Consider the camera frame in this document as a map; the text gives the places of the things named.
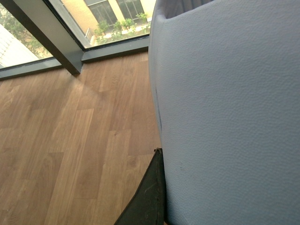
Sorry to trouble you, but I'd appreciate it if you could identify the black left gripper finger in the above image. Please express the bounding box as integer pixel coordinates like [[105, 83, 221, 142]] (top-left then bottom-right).
[[115, 148, 166, 225]]

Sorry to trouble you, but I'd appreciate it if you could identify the light blue slipper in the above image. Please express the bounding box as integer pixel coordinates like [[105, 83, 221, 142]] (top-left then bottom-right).
[[149, 0, 300, 225]]

